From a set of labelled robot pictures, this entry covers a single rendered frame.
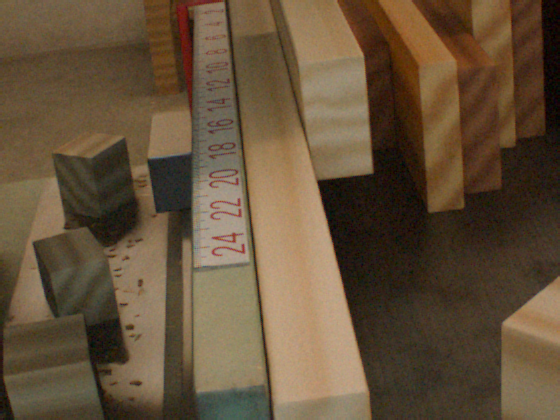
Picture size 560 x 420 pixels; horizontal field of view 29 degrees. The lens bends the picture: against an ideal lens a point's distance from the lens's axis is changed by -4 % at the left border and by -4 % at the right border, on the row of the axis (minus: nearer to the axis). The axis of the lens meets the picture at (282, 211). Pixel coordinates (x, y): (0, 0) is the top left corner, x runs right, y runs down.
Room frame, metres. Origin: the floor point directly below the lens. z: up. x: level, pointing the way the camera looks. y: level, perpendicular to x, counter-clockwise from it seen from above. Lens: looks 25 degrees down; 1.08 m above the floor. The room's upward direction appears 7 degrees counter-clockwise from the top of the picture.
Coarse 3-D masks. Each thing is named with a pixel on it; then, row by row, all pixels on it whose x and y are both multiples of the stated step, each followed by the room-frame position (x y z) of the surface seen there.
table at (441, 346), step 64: (320, 192) 0.39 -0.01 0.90; (384, 192) 0.38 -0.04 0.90; (512, 192) 0.37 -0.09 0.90; (384, 256) 0.33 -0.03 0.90; (448, 256) 0.32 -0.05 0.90; (512, 256) 0.32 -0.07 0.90; (384, 320) 0.29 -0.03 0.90; (448, 320) 0.28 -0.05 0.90; (384, 384) 0.26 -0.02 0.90; (448, 384) 0.25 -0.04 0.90
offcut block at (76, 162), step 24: (72, 144) 0.63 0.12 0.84; (96, 144) 0.63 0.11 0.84; (120, 144) 0.63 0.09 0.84; (72, 168) 0.62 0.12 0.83; (96, 168) 0.61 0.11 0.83; (120, 168) 0.63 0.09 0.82; (72, 192) 0.62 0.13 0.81; (96, 192) 0.61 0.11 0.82; (120, 192) 0.62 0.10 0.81; (96, 216) 0.61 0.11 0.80
